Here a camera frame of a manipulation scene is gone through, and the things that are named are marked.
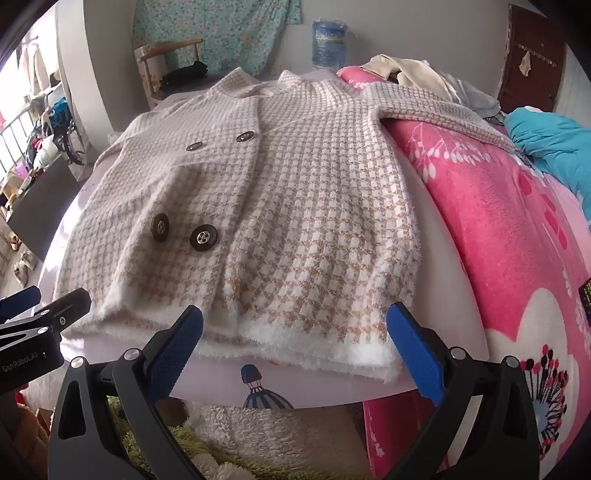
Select beige clothes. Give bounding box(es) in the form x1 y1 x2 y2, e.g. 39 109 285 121
360 54 455 100

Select turquoise cloth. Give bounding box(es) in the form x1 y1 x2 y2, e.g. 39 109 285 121
503 106 591 208

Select metal balcony railing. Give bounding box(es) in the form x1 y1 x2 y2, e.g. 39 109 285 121
0 104 42 176

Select beige houndstooth fuzzy coat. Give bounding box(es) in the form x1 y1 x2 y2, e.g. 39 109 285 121
54 67 518 384

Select teal floral hanging cloth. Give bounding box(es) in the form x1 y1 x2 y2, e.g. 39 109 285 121
131 0 303 77

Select black device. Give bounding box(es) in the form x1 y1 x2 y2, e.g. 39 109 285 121
578 277 591 324

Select white fluffy blanket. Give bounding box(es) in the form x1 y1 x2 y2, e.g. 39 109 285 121
185 401 370 480

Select pink floral blanket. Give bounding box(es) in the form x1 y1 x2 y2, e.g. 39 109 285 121
336 65 591 480

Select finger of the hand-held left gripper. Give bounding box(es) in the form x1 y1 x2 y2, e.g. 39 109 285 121
0 288 92 344
0 286 41 324

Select grey cloth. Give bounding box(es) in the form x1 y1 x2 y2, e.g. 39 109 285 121
434 69 502 116

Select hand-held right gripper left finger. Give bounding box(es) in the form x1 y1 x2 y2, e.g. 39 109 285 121
47 305 218 480

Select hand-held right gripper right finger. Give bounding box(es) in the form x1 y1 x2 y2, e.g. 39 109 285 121
387 301 541 480

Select blue water jug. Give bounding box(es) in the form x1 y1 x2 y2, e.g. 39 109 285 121
311 19 348 71

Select pair of slippers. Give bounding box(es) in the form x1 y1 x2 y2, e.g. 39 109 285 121
11 251 40 287

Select wooden chair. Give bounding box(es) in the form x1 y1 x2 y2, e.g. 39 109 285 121
134 38 213 109

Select dark red door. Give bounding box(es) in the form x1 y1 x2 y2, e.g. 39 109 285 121
496 4 568 114

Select green shaggy rug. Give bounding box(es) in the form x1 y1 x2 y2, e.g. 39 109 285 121
106 397 259 480

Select hanging beige garment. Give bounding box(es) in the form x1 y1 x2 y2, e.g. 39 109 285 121
23 41 61 93

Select black cloth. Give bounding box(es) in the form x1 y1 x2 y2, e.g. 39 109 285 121
159 60 208 88

